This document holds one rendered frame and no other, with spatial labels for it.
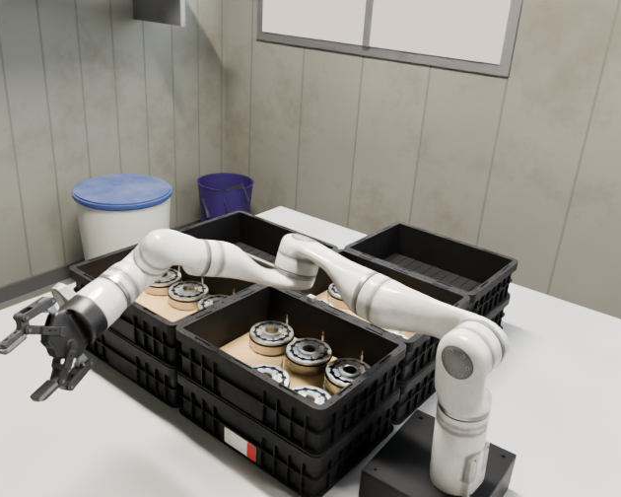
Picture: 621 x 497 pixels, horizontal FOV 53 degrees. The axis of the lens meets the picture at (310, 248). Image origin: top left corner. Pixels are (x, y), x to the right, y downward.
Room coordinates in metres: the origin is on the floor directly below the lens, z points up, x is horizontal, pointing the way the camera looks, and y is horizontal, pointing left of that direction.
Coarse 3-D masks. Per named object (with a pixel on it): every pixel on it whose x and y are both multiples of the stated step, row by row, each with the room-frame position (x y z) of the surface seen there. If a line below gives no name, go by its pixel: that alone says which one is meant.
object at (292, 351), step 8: (288, 344) 1.18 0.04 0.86; (296, 344) 1.18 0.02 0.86; (320, 344) 1.20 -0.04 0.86; (288, 352) 1.15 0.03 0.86; (296, 352) 1.15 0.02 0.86; (320, 352) 1.16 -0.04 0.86; (328, 352) 1.16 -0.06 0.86; (296, 360) 1.12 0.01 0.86; (304, 360) 1.12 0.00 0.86; (312, 360) 1.13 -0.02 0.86; (320, 360) 1.13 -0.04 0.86
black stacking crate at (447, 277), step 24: (384, 240) 1.74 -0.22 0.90; (408, 240) 1.78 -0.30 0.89; (432, 240) 1.73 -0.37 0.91; (408, 264) 1.72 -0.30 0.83; (432, 264) 1.73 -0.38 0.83; (456, 264) 1.68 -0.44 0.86; (480, 264) 1.64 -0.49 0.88; (504, 264) 1.59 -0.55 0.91; (504, 288) 1.53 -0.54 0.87; (480, 312) 1.42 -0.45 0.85
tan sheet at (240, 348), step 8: (248, 336) 1.25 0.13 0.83; (232, 344) 1.22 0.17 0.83; (240, 344) 1.22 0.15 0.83; (248, 344) 1.22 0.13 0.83; (232, 352) 1.18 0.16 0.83; (240, 352) 1.19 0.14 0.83; (248, 352) 1.19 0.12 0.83; (256, 352) 1.19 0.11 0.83; (248, 360) 1.16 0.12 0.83; (256, 360) 1.16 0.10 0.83; (264, 360) 1.16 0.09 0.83; (272, 360) 1.16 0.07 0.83; (280, 360) 1.17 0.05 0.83; (288, 368) 1.14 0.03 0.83; (296, 376) 1.11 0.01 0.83; (304, 376) 1.11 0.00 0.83; (312, 376) 1.11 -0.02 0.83; (320, 376) 1.12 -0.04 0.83; (296, 384) 1.08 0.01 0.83; (304, 384) 1.08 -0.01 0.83; (312, 384) 1.09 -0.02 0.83; (320, 384) 1.09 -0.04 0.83; (328, 392) 1.06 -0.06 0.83
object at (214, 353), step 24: (264, 288) 1.32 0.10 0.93; (216, 312) 1.19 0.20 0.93; (192, 336) 1.08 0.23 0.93; (384, 336) 1.13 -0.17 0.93; (216, 360) 1.03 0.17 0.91; (240, 360) 1.01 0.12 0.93; (384, 360) 1.04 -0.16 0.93; (264, 384) 0.95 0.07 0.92; (360, 384) 0.96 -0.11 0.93; (312, 408) 0.88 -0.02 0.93; (336, 408) 0.91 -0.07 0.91
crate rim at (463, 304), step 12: (348, 252) 1.56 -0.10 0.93; (384, 264) 1.49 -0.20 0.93; (408, 276) 1.44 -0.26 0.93; (444, 288) 1.38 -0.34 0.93; (468, 300) 1.33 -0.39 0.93; (336, 312) 1.23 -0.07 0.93; (372, 324) 1.18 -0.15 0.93; (396, 336) 1.14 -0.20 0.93; (420, 336) 1.14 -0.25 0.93; (408, 348) 1.12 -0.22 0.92
